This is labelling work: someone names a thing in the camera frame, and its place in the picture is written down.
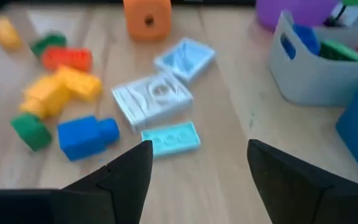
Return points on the blue rounded brick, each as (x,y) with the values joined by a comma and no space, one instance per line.
(82,138)
(306,37)

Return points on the large yellow rounded brick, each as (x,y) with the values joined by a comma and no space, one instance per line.
(45,96)

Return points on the white playing card box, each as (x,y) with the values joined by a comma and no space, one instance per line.
(152,99)

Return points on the purple plastic bucket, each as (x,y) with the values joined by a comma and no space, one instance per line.
(297,12)

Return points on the orange foam die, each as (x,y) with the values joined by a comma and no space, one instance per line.
(135,28)

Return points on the red-orange studded brick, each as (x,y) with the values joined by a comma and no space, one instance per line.
(67,59)

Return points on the light blue card box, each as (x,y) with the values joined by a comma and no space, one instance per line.
(185,59)

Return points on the small green brick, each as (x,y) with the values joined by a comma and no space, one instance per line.
(340,51)

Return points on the yellow toy brick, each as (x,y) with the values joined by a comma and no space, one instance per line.
(3,32)

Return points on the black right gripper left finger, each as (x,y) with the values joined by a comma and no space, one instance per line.
(120,193)

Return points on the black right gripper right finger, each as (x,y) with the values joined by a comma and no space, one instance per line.
(297,199)

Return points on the green square brick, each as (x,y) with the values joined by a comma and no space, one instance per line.
(31,132)

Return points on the light gray storage bin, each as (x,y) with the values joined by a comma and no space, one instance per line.
(315,81)

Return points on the dark green brick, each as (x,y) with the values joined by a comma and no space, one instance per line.
(48,43)

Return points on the pale cyan brick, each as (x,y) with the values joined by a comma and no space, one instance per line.
(176,140)

